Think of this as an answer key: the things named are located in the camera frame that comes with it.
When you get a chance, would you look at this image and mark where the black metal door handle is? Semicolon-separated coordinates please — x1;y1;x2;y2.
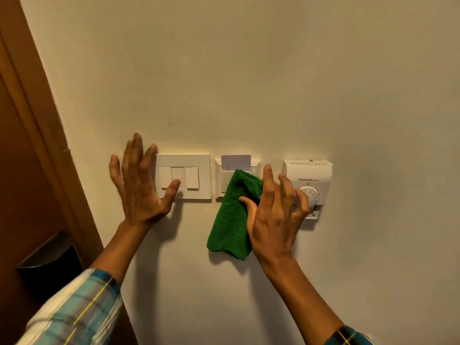
16;231;86;306

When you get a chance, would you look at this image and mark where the white dial thermostat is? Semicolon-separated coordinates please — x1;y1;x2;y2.
281;159;333;220

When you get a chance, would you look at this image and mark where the person's left hand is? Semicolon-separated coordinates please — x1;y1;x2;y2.
109;133;181;227

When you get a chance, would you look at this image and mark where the brown wooden door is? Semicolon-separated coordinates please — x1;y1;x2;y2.
0;73;90;345

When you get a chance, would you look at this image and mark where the person's right hand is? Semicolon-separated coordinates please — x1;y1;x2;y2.
239;164;311;265

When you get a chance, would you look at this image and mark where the green microfiber cloth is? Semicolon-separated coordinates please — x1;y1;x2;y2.
207;169;265;261

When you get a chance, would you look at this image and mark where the white key card holder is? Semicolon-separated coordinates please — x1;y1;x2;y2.
214;157;261;202

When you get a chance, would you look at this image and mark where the white wall switch panel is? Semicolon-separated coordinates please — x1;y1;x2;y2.
155;154;212;200

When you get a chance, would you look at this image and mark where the person's left forearm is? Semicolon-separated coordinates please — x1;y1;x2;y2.
16;219;152;345

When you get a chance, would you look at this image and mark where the brown wooden door frame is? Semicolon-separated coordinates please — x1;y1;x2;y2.
0;0;139;345

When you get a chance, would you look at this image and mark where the white key card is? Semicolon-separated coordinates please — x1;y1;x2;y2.
221;155;252;172

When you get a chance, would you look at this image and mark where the person's right forearm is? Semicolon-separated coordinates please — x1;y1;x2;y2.
258;256;375;345

